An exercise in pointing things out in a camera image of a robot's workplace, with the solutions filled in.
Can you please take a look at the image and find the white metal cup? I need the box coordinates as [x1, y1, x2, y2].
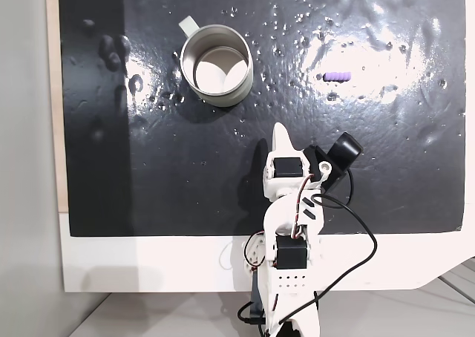
[178, 16, 255, 108]

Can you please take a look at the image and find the red white servo wire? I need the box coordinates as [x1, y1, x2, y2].
[291, 174, 317, 241]
[243, 232, 269, 275]

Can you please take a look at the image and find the black textured mat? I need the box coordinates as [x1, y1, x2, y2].
[58, 0, 467, 238]

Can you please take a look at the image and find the black camera box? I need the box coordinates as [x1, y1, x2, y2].
[303, 132, 364, 196]

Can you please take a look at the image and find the white board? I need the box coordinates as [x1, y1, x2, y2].
[58, 211, 475, 293]

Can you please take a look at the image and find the purple pen grip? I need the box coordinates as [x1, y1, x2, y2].
[322, 71, 351, 83]

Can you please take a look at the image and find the light wooden board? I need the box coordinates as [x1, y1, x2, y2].
[44, 0, 70, 215]

